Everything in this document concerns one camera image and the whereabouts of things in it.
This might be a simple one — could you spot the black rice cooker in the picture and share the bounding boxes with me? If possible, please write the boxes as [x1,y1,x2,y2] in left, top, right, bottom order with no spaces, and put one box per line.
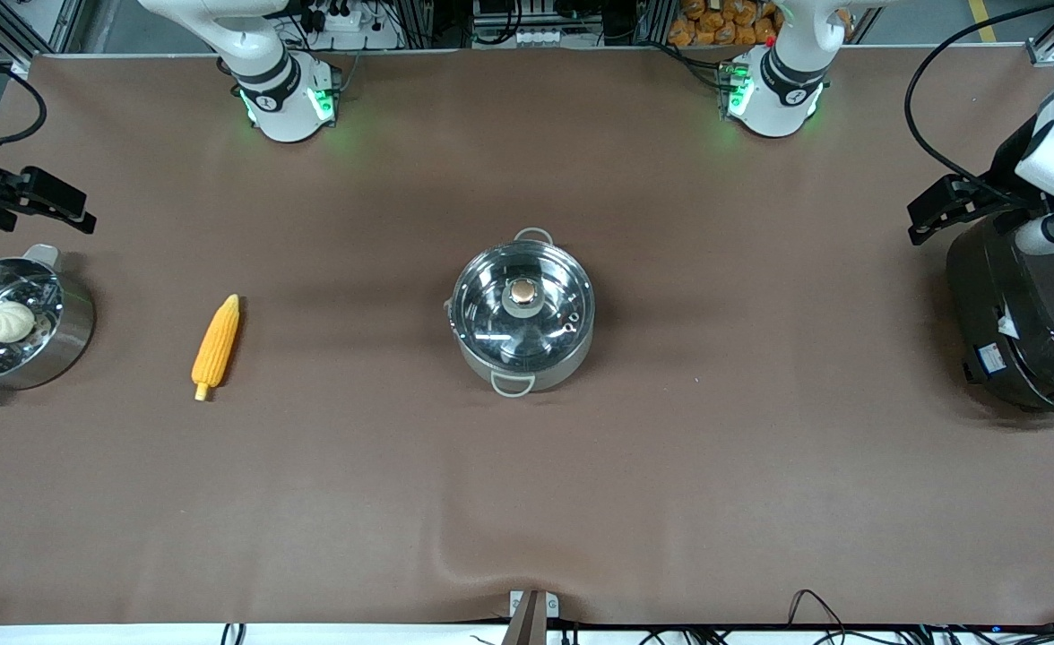
[946,211,1054,422]

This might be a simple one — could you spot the steel steamer pot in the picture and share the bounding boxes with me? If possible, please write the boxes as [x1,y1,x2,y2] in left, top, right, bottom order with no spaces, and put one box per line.
[0,244,96,404]

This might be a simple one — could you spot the orange snack bag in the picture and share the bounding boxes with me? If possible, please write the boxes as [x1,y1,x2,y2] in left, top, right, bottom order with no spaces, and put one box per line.
[668,0,783,48]

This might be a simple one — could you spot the white steamed bun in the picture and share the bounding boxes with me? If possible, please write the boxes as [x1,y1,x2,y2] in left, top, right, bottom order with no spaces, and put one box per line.
[0,300,37,343]

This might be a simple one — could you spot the metal table clamp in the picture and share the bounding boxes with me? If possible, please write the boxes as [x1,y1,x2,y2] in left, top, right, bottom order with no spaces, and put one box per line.
[502,589,560,645]

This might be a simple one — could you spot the yellow corn cob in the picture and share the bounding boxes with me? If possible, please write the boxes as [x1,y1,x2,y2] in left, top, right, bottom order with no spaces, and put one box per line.
[191,294,241,402]

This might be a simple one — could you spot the steel cooking pot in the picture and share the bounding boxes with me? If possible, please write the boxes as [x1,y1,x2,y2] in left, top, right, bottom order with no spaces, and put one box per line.
[444,228,596,398]

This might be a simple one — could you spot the white power strip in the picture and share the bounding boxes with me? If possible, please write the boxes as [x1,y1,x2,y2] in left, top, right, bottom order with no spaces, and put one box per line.
[298,0,402,51]

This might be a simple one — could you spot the brown table mat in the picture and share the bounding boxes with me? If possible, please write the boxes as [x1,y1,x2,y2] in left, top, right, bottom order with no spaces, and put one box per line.
[0,45,1054,626]

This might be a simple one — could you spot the glass pot lid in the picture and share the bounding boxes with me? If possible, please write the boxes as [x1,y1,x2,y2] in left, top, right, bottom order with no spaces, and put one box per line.
[451,244,596,370]

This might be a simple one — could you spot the black floor cables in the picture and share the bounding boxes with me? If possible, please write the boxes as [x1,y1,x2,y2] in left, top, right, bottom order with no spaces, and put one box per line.
[635,589,1054,645]

